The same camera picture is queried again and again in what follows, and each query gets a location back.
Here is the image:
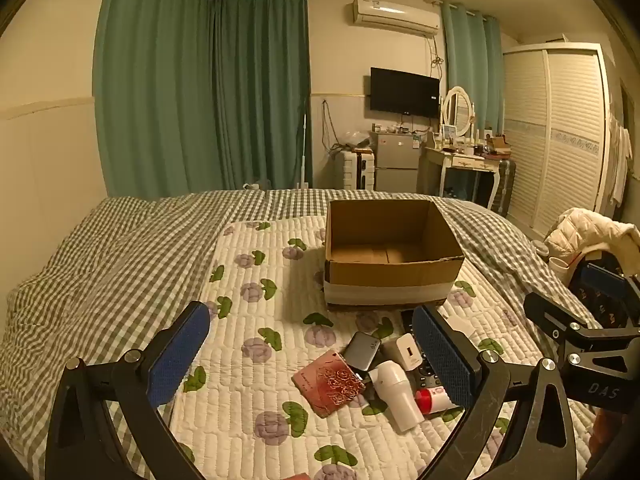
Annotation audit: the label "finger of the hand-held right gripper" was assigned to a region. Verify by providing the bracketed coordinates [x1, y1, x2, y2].
[579, 261, 640, 329]
[523, 291, 597, 349]

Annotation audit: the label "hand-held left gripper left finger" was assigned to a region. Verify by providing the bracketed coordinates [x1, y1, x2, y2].
[45, 301, 212, 480]

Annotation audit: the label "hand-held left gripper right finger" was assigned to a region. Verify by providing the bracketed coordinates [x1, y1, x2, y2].
[412, 304, 583, 480]

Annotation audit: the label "short black remote control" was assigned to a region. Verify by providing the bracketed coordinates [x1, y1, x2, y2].
[406, 347, 442, 392]

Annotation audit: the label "white charger plug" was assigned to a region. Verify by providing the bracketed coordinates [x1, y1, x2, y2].
[382, 332, 419, 372]

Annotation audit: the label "red and white tube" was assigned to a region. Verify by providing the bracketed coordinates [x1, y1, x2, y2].
[414, 386, 459, 415]

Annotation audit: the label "white cylinder bottle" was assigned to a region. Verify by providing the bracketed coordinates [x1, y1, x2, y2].
[368, 360, 425, 433]

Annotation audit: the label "grey power bank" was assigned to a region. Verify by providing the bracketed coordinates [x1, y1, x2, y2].
[342, 331, 382, 374]

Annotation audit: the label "brown cardboard box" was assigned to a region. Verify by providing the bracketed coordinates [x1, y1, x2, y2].
[322, 199, 466, 312]

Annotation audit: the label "red embossed card wallet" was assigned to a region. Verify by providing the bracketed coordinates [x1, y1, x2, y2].
[291, 350, 367, 418]

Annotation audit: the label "black printed garment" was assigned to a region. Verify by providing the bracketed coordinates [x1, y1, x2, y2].
[569, 249, 629, 330]

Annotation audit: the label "white paper cup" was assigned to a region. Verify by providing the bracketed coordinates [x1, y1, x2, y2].
[548, 256, 572, 282]

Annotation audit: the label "white puffer jacket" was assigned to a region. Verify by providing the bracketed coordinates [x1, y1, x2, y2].
[544, 207, 640, 267]

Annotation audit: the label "floral quilted mat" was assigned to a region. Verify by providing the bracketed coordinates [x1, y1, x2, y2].
[170, 217, 596, 480]

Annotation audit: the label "hanging white towels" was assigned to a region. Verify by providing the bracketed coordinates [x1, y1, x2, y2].
[607, 114, 634, 206]

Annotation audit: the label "dark suitcase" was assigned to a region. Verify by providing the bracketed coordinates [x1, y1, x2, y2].
[490, 157, 517, 218]

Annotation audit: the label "white slatted wardrobe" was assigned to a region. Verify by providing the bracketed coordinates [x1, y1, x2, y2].
[501, 42, 614, 241]

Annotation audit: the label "white dressing table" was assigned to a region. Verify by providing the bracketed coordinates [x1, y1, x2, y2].
[419, 144, 504, 211]

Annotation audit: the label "grey small fridge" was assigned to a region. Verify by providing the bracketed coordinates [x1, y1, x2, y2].
[369, 130, 424, 194]

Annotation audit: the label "white suitcase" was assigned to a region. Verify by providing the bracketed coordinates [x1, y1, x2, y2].
[336, 149, 376, 191]

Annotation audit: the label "oval white vanity mirror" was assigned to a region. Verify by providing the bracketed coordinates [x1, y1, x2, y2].
[441, 86, 475, 133]

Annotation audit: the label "clear plastic bag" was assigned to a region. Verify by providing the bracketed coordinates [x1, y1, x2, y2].
[340, 129, 374, 151]

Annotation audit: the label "white mop pole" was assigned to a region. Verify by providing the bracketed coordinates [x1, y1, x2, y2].
[299, 112, 312, 191]

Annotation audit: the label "narrow green curtain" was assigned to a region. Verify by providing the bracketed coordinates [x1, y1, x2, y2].
[442, 0, 504, 133]

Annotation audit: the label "wide green curtain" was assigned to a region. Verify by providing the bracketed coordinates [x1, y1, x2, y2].
[94, 0, 223, 198]

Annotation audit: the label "green corner curtain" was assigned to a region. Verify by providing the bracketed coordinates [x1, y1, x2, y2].
[210, 0, 314, 191]

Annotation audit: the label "white air conditioner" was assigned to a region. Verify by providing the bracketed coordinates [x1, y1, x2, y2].
[350, 0, 442, 37]

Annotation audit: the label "hanging wall cables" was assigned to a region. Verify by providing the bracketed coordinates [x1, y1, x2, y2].
[320, 99, 342, 154]

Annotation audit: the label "black wall television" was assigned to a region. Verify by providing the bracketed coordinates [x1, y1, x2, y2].
[370, 66, 441, 118]

